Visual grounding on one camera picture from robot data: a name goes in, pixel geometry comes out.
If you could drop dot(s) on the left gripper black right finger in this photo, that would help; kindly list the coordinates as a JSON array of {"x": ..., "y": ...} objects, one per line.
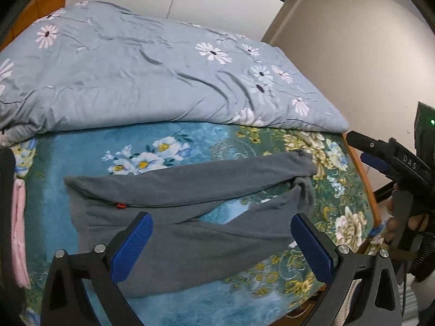
[{"x": 377, "y": 300}]

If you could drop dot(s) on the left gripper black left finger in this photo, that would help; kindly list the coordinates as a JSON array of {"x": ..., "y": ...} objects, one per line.
[{"x": 65, "y": 300}]

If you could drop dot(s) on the grey long pants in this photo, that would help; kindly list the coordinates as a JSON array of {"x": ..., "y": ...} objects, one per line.
[{"x": 211, "y": 220}]

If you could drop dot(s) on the right hand black glove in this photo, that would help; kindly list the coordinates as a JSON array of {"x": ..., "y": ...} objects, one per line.
[{"x": 407, "y": 235}]

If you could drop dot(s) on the pink folded garment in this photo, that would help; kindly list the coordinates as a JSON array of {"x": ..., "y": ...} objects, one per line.
[{"x": 18, "y": 248}]

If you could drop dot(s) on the teal floral bed sheet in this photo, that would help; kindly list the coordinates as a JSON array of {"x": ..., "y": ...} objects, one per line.
[{"x": 259, "y": 295}]

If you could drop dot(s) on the grey-blue floral quilt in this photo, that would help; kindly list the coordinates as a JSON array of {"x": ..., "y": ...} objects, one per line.
[{"x": 97, "y": 65}]

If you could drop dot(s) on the brown wooden headboard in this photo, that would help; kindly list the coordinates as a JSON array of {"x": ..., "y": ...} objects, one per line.
[{"x": 34, "y": 10}]

